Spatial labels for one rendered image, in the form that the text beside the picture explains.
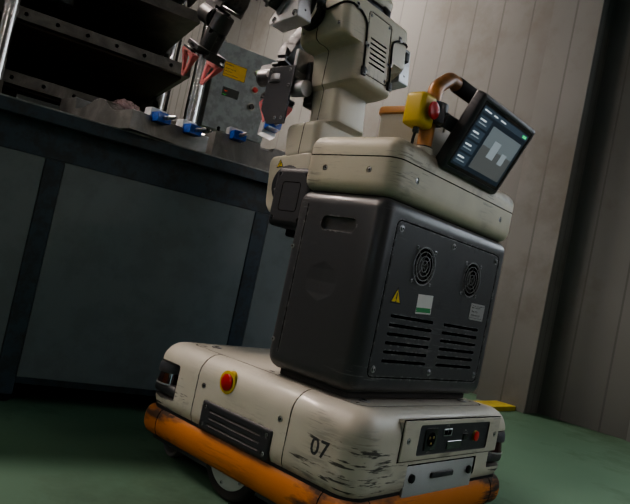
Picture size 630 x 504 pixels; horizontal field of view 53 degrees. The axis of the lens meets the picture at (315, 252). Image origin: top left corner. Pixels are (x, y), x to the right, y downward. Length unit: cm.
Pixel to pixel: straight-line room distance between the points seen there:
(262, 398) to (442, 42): 395
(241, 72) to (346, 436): 215
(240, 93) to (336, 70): 136
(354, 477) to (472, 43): 396
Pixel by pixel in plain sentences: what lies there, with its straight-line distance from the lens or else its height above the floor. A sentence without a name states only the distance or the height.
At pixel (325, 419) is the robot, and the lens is 124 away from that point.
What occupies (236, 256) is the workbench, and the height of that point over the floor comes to 52.
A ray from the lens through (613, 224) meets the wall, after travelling 402.
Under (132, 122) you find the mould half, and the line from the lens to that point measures 186.
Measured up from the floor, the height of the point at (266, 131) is 94.
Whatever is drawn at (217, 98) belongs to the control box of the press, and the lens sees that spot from 299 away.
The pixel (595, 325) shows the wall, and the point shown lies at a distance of 397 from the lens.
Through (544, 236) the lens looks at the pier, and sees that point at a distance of 394.
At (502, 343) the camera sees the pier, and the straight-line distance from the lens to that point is 396.
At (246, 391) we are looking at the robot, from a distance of 138.
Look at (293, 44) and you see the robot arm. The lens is 223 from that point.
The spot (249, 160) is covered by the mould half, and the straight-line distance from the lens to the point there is 207.
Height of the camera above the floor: 50
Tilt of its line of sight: 2 degrees up
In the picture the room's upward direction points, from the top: 12 degrees clockwise
